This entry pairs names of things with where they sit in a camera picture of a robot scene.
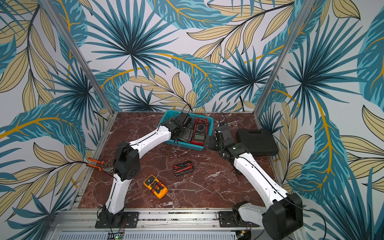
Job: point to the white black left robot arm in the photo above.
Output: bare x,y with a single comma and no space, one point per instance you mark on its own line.
127,165

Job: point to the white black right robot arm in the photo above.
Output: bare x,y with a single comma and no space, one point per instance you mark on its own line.
283,212

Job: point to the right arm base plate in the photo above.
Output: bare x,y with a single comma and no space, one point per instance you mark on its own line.
232,219

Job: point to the right corner metal post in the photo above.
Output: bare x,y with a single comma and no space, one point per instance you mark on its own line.
299,21

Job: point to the red black large multimeter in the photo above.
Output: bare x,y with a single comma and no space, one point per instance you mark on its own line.
200,130

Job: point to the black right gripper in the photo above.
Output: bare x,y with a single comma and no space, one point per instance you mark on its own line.
218,139

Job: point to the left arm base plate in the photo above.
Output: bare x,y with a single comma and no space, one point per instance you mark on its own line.
127,220

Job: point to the yellow multimeter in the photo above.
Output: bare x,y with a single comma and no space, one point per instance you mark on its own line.
155,186

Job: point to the teal plastic basket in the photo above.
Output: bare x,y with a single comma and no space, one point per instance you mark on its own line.
173,114

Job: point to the left corner metal post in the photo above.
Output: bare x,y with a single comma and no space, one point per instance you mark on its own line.
54,15

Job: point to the corner metal post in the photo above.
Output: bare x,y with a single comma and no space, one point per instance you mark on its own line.
54,15
299,21

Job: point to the aluminium front rail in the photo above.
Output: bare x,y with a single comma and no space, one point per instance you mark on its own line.
154,224

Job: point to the black plastic tool case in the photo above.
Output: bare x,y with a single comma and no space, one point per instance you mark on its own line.
258,142

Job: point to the green black multimeter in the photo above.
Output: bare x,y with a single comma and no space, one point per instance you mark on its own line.
185,135

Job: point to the small black red tester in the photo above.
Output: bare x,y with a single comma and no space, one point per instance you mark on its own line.
183,168

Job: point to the orange handled pliers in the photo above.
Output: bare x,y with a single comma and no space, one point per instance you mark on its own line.
99,165

